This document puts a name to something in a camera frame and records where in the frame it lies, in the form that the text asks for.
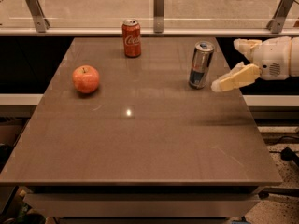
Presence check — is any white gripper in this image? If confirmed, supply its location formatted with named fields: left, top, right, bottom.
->
left=211, top=36, right=292, bottom=92

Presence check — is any silver blue Red Bull can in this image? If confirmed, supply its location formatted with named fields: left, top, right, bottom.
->
left=189, top=41, right=215, bottom=89

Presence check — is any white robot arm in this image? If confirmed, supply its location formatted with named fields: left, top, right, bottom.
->
left=211, top=36, right=299, bottom=92

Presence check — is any red Coca-Cola can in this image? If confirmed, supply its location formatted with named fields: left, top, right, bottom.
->
left=122, top=19, right=141, bottom=58

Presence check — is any red apple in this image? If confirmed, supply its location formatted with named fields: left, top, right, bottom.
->
left=72, top=65, right=100, bottom=94

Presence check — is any glass railing panel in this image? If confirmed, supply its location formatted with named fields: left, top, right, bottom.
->
left=0, top=0, right=299, bottom=30

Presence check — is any right metal railing bracket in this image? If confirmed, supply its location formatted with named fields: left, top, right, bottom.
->
left=266, top=0, right=295, bottom=34

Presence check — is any metal railing bracket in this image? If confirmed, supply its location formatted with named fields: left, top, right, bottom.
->
left=266, top=0, right=295, bottom=34
left=25, top=0, right=50, bottom=33
left=153, top=0, right=164, bottom=33

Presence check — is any black cable on floor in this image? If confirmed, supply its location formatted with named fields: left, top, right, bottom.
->
left=268, top=135, right=299, bottom=168

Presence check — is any middle metal railing bracket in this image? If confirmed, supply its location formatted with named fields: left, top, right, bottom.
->
left=153, top=0, right=164, bottom=33

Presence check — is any left metal railing bracket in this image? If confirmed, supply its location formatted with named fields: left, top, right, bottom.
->
left=25, top=0, right=50, bottom=33

